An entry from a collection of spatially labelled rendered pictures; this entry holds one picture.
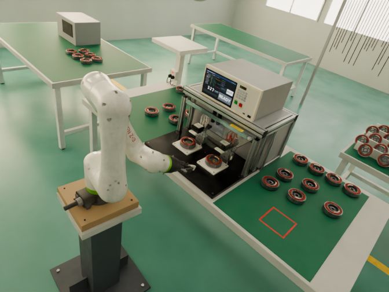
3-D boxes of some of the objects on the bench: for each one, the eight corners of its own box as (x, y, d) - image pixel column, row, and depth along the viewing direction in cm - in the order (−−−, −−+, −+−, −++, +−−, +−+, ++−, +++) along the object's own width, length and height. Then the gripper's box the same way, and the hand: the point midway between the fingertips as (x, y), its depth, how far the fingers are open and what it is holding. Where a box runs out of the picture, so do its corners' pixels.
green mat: (309, 282, 132) (309, 282, 132) (212, 203, 163) (212, 202, 163) (369, 196, 193) (369, 196, 193) (290, 150, 225) (290, 150, 224)
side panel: (260, 171, 196) (275, 131, 178) (256, 168, 197) (271, 129, 179) (280, 157, 214) (296, 120, 196) (276, 155, 216) (292, 118, 198)
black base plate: (212, 199, 165) (213, 196, 164) (144, 144, 198) (144, 141, 196) (256, 170, 196) (257, 167, 195) (191, 126, 229) (192, 124, 227)
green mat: (140, 143, 197) (140, 143, 197) (94, 105, 228) (94, 105, 228) (224, 112, 259) (224, 112, 259) (179, 86, 290) (179, 86, 290)
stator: (213, 171, 181) (215, 166, 179) (201, 161, 187) (202, 157, 185) (224, 164, 189) (226, 160, 187) (212, 156, 194) (213, 152, 192)
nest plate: (213, 175, 180) (213, 174, 179) (196, 162, 187) (197, 161, 187) (228, 167, 190) (228, 165, 189) (211, 155, 197) (212, 153, 197)
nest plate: (186, 155, 192) (187, 153, 191) (172, 144, 200) (172, 142, 199) (202, 148, 202) (202, 147, 201) (187, 138, 210) (187, 137, 209)
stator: (318, 205, 176) (320, 201, 174) (331, 204, 180) (334, 199, 178) (330, 220, 168) (333, 215, 166) (344, 217, 172) (347, 213, 170)
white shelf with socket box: (172, 101, 259) (180, 51, 234) (147, 86, 278) (151, 37, 253) (199, 94, 282) (208, 47, 257) (173, 80, 301) (180, 35, 276)
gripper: (160, 164, 157) (183, 167, 177) (176, 176, 150) (198, 179, 170) (166, 152, 155) (190, 157, 176) (183, 164, 149) (205, 168, 169)
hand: (191, 167), depth 170 cm, fingers closed
